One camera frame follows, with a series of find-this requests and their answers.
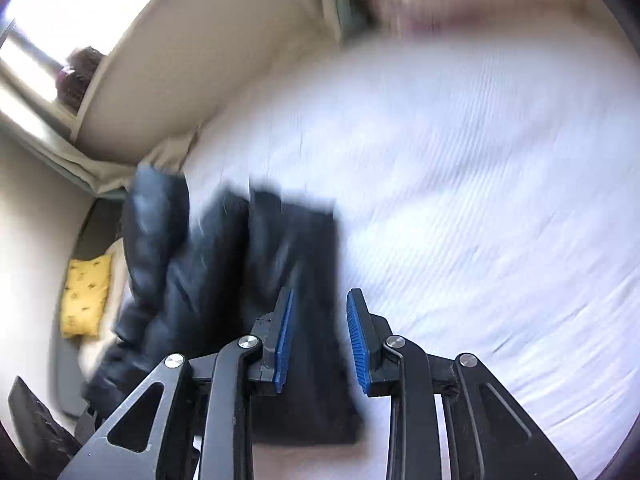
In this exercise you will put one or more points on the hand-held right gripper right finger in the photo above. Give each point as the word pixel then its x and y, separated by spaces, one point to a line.
pixel 357 340

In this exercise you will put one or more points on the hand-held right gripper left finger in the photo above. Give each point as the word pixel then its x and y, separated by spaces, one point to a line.
pixel 285 340

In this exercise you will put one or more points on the black puffer jacket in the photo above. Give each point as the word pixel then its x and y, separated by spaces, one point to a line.
pixel 200 270

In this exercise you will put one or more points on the cream fleece blanket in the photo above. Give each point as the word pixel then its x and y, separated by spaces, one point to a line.
pixel 94 355

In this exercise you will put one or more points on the yellow patterned pillow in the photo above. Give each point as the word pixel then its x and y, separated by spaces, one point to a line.
pixel 85 295

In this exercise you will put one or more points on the white mattress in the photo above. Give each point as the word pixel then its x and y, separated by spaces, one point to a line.
pixel 475 185

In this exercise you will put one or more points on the beige crumpled sheet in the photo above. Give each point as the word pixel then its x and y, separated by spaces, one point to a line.
pixel 125 165

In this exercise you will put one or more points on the beige padded headboard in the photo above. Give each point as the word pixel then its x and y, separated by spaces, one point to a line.
pixel 200 60

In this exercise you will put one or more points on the dark red plush object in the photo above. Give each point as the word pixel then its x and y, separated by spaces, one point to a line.
pixel 77 77

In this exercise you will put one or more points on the bright window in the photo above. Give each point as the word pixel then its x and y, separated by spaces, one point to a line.
pixel 75 5

